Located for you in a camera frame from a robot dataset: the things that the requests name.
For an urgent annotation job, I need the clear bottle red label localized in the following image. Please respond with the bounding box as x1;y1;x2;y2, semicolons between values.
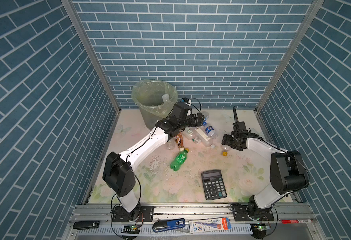
221;145;231;157

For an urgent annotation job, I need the Pepsi bottle blue cap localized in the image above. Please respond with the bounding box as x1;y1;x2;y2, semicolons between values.
203;122;218;139

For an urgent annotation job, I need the brown Nescafe coffee bottle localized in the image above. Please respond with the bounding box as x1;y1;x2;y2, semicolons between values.
175;133;184;152

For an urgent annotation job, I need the clear ribbed bottle white cap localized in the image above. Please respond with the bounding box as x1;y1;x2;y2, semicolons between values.
166;138;175;150

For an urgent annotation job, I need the green Sprite bottle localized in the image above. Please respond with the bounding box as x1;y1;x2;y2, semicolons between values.
170;148;189;172

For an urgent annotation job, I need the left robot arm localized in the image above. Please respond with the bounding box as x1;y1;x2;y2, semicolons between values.
102;98;205;213

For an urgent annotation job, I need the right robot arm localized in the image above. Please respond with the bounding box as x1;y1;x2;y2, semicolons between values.
221;107;310;215

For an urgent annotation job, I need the grey mesh waste bin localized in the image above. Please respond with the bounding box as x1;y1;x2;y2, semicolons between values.
131;79;178;130

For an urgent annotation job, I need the clear bottle green white label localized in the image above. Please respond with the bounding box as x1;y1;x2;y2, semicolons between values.
182;128;201;144

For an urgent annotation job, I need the clear bottle blue cap tilted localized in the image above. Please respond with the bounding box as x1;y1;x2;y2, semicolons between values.
201;111;209;122

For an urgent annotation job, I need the clear bottle white barcode label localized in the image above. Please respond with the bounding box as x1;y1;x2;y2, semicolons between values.
194;127;215;149

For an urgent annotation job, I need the black desk calculator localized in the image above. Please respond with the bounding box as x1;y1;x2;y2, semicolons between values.
201;170;227;201

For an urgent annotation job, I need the white red pen package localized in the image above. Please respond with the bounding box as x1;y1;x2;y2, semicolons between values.
189;218;232;234

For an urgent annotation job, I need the red marker pen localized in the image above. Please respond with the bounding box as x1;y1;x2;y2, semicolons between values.
281;219;312;224

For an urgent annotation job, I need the blue black stapler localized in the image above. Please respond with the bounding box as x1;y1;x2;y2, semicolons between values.
152;218;186;233

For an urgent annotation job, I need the black remote device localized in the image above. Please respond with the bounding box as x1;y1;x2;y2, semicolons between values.
73;221;100;230

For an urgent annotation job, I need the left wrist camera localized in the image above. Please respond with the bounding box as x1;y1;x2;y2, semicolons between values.
181;98;192;106

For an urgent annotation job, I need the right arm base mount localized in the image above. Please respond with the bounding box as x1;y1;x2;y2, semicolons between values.
229;196;274;222

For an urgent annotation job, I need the aluminium rail frame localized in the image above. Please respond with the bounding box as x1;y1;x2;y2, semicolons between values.
62;203;325;240

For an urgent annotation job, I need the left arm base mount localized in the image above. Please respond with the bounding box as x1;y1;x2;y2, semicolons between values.
111;204;154;223

